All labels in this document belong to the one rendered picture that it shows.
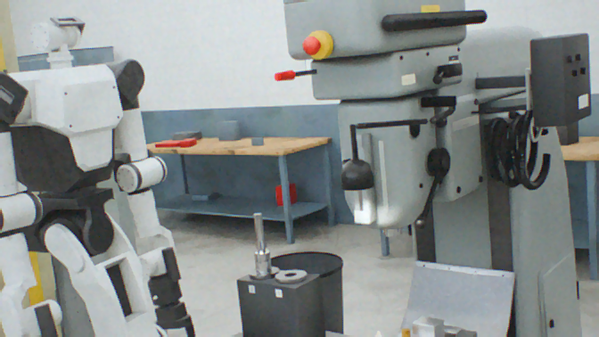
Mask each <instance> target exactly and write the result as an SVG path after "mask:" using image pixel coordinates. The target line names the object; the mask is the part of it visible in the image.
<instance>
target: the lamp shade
mask: <svg viewBox="0 0 599 337"><path fill-rule="evenodd" d="M373 187H374V178H373V171H372V169H371V166H370V163H369V162H366V161H364V160H361V159H357V160H353V159H352V160H348V161H347V162H346V163H345V164H343V166H342V170H341V189H342V190H344V191H360V190H366V189H371V188H373Z"/></svg>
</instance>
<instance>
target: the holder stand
mask: <svg viewBox="0 0 599 337"><path fill-rule="evenodd" d="M271 268H272V270H271V271H270V272H268V273H262V274H261V273H257V269H255V268H254V269H252V270H251V271H250V272H249V273H248V274H247V275H244V276H243V277H242V278H240V279H238V280H236V285H238V293H239V301H240V310H241V318H242V333H243V337H325V328H324V310H323V301H322V291H321V282H320V275H313V274H307V273H306V272H305V271H303V270H286V271H284V270H280V269H279V268H278V267H271Z"/></svg>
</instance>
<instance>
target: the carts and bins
mask: <svg viewBox="0 0 599 337"><path fill-rule="evenodd" d="M271 267H278V268H279V269H280V270H284V271H286V270H303V271H305V272H306V273H307V274H313V275H320V282H321V291H322V301H323V310H324V328H325V330H326V331H332V333H340V334H344V332H343V297H342V267H343V260H342V259H341V257H340V256H339V255H336V254H333V253H328V252H321V251H303V252H294V253H287V254H283V255H279V256H275V257H272V258H271Z"/></svg>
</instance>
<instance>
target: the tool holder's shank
mask: <svg viewBox="0 0 599 337"><path fill-rule="evenodd" d="M253 217H254V226H255V234H256V235H257V249H258V251H265V250H266V247H267V245H266V242H265V236H264V227H263V218H262V213H254V214H253Z"/></svg>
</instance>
